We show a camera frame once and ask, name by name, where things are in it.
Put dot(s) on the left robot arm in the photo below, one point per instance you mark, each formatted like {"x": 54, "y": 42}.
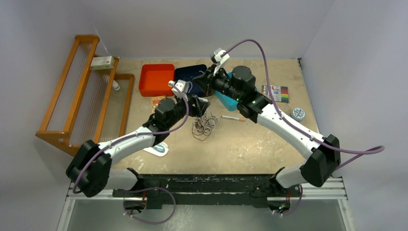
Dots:
{"x": 90, "y": 169}

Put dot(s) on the orange notebook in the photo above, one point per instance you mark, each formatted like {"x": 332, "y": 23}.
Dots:
{"x": 155, "y": 101}

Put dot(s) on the scissors blister pack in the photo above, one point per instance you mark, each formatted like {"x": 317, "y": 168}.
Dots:
{"x": 159, "y": 150}

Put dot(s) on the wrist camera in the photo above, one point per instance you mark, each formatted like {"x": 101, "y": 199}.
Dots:
{"x": 179, "y": 88}
{"x": 219, "y": 59}

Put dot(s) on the aluminium frame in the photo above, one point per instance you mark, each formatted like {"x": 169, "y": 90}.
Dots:
{"x": 319, "y": 209}

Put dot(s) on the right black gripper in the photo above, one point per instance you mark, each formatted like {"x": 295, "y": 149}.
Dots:
{"x": 208, "y": 81}

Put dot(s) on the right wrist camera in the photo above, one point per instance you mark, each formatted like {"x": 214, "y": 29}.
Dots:
{"x": 219, "y": 59}

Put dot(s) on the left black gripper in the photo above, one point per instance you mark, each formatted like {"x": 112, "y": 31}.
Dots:
{"x": 198, "y": 108}

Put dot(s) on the dark blue tray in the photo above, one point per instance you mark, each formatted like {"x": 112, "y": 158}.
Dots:
{"x": 188, "y": 74}

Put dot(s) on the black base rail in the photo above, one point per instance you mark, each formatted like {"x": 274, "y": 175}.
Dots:
{"x": 256, "y": 190}

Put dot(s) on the marker pen pack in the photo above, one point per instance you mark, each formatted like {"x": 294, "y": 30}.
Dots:
{"x": 279, "y": 93}

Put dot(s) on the orange tray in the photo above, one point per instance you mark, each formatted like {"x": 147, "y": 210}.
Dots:
{"x": 154, "y": 79}

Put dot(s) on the white red marker pen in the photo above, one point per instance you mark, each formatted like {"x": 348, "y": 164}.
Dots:
{"x": 233, "y": 118}

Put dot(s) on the wooden rack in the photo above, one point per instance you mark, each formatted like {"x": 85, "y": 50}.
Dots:
{"x": 84, "y": 106}

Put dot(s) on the blue white round tin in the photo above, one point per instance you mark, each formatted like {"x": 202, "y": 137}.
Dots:
{"x": 298, "y": 114}

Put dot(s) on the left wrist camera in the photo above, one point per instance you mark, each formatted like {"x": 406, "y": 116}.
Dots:
{"x": 179, "y": 88}

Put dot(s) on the small white red box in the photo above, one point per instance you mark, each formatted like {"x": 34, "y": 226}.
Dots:
{"x": 102, "y": 62}

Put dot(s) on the light blue tray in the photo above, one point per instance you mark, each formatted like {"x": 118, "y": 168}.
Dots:
{"x": 228, "y": 102}

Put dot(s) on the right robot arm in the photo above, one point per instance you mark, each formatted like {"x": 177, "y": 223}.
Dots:
{"x": 321, "y": 153}

